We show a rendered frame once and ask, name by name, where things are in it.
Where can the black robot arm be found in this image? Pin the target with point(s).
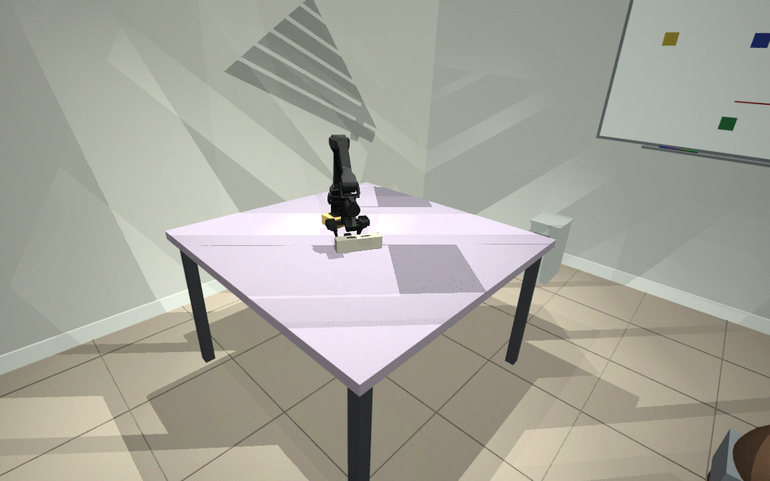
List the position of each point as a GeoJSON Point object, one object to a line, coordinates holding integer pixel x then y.
{"type": "Point", "coordinates": [344, 182]}

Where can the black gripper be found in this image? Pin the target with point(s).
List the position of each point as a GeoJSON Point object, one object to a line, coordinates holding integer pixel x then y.
{"type": "Point", "coordinates": [331, 224]}

